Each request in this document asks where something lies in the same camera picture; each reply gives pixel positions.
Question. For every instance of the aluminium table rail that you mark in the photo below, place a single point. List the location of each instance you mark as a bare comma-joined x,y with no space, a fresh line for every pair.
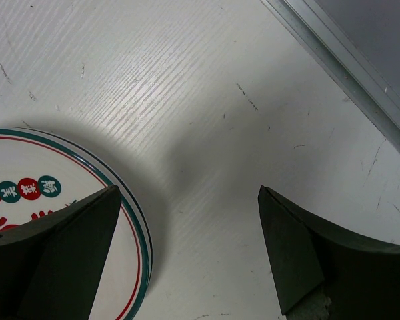
358,44

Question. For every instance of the white plate red green dots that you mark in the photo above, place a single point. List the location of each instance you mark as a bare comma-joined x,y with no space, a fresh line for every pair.
41,173

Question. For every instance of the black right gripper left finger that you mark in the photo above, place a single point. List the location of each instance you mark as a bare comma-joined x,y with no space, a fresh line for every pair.
50,268

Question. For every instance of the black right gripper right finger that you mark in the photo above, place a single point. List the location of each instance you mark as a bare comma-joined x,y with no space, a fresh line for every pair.
324,271

